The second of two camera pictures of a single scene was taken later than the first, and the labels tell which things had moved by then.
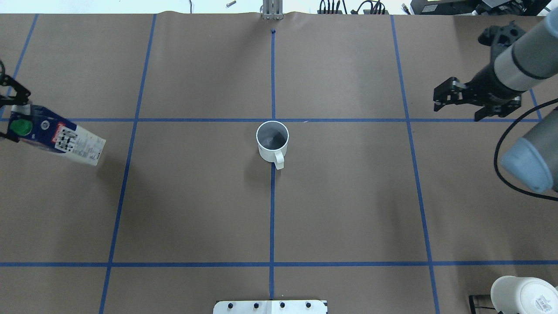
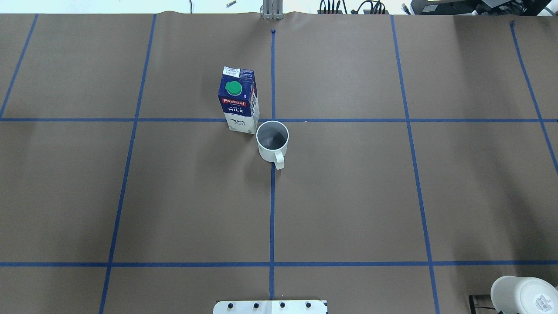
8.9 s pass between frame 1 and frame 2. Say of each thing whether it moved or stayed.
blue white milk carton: moved
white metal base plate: stayed
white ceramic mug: stayed
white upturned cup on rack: stayed
